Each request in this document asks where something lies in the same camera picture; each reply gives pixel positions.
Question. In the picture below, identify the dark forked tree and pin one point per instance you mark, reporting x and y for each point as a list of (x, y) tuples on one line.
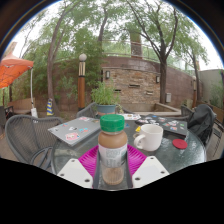
[(163, 83)]

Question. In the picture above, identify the yellow card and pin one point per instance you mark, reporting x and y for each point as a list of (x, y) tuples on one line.
[(138, 129)]

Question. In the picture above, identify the white slim pole stand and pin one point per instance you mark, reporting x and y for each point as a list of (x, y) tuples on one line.
[(34, 112)]

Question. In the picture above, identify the black laptop with stickers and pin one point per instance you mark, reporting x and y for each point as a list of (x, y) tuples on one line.
[(173, 126)]

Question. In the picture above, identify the wooden bench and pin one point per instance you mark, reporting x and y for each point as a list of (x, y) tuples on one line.
[(20, 106)]

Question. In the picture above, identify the short wooden lamp post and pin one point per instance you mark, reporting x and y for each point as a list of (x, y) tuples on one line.
[(194, 91)]

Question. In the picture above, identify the black wall lamp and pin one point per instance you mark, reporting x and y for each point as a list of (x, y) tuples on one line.
[(107, 74), (157, 79)]

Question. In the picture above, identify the leaning slim tree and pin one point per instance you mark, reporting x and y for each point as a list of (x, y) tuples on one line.
[(51, 70)]

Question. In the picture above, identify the green-capped brown drink bottle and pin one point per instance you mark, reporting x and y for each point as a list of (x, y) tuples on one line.
[(112, 140)]

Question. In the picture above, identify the small blue sticker sheet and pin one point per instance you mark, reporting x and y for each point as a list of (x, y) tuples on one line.
[(127, 125)]

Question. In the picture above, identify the flat round red coaster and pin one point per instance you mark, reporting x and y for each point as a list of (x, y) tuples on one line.
[(180, 144)]

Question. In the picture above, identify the silver laptop with stickers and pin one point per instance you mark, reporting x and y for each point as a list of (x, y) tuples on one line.
[(76, 130)]

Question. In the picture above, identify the grey wall utility box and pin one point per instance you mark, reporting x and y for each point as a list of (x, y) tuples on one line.
[(168, 97)]

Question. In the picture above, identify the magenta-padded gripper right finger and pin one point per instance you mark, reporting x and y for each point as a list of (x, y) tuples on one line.
[(148, 171)]

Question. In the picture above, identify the grey mesh patio chair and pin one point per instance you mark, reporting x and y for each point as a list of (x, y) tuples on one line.
[(218, 136), (23, 136), (87, 111)]

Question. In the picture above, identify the white ceramic mug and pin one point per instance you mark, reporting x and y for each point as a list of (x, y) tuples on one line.
[(150, 137)]

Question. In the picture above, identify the globe-topped wooden lamp post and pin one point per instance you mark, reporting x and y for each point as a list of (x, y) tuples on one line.
[(82, 86)]

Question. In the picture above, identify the white sticker sheet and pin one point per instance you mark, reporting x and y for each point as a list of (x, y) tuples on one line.
[(131, 117)]

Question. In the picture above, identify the black metal chair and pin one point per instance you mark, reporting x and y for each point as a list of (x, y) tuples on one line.
[(5, 115)]

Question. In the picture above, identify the orange patio umbrella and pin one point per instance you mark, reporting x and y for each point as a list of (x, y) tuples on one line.
[(13, 68)]

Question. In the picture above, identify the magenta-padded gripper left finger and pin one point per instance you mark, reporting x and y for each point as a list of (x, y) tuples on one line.
[(75, 173)]

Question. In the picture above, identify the blue yellow striped cone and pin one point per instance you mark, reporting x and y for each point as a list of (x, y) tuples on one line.
[(50, 108)]

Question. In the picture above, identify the green plant in blue pot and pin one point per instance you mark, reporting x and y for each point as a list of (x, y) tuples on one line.
[(105, 96)]

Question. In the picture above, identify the black jacket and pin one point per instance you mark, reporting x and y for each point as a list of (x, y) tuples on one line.
[(200, 123)]

